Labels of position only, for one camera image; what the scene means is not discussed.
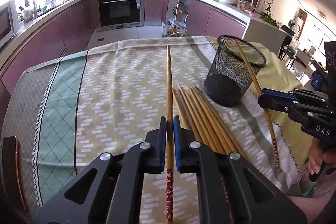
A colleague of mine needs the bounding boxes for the patterned tablecloth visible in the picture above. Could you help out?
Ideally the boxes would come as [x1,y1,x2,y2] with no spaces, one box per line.
[1,36,312,223]

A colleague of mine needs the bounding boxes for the wooden chair back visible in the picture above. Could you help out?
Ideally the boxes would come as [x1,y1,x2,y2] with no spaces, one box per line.
[2,136,27,211]

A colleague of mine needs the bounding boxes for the person's right hand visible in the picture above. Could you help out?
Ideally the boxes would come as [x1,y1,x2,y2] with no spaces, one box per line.
[308,138,336,175]

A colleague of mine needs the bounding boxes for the oil bottle on floor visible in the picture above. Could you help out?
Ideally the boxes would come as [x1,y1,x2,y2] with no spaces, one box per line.
[162,20,173,38]

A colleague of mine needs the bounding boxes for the purple kitchen cabinets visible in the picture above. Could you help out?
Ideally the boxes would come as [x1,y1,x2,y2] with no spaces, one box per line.
[0,0,247,94]

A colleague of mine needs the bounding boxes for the black built-in oven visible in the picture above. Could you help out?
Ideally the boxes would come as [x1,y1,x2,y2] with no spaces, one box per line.
[98,0,145,28]

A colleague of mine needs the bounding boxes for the black mesh pen cup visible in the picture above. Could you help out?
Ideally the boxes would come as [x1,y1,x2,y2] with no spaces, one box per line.
[203,35,266,107]

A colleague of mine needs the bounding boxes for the white microwave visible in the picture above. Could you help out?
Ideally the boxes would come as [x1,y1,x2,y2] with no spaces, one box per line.
[0,0,19,48]

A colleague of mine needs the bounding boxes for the chopstick with red end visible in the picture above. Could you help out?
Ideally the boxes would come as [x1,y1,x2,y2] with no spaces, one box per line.
[166,46,174,223]

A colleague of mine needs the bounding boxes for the pink sleeve forearm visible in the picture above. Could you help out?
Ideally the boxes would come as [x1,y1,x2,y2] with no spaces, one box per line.
[288,182,335,223]

